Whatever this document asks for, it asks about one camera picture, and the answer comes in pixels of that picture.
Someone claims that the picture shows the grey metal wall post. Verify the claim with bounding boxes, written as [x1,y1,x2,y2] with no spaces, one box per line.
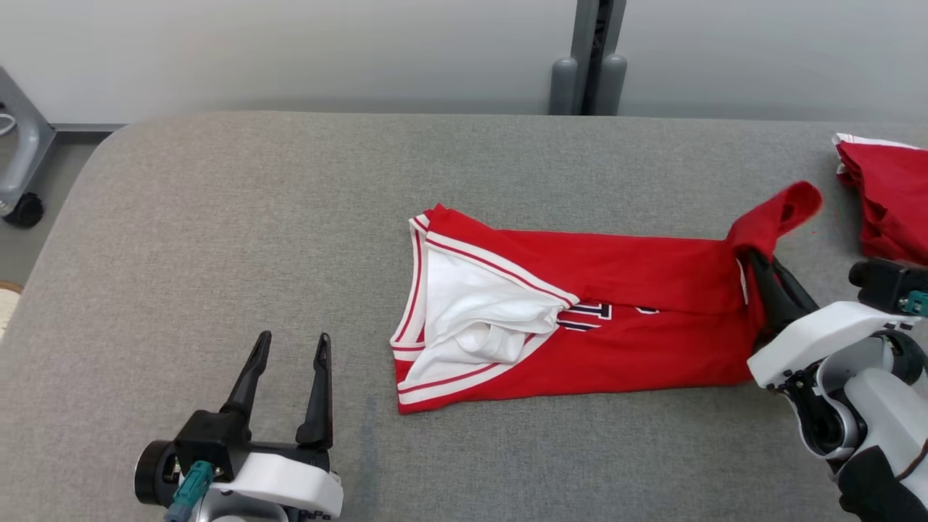
[571,0,626,115]

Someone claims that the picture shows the teal plug left camera cable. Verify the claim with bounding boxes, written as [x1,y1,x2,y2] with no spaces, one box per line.
[164,461,216,522]

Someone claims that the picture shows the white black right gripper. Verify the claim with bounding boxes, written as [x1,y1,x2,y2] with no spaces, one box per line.
[748,250,907,389]

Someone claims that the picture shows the beige round object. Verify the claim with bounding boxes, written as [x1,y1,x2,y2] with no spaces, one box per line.
[0,281,24,338]

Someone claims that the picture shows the red basketball jersey white trim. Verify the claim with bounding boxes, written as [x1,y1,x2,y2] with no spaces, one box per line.
[390,181,824,415]

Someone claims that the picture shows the grey cylinder bumper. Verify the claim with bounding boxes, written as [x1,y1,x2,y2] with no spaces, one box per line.
[597,53,628,116]
[550,57,579,116]

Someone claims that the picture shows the red shorts with white stripe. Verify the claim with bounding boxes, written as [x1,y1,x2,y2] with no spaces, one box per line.
[832,133,928,265]

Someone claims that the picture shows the grey stand with black caster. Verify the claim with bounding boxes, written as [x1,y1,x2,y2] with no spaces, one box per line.
[0,67,57,229]

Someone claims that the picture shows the dark grey baseboard strip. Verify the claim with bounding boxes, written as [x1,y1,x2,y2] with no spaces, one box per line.
[52,123,131,136]

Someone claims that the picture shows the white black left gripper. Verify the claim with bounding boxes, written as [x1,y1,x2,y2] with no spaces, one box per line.
[221,331,344,519]

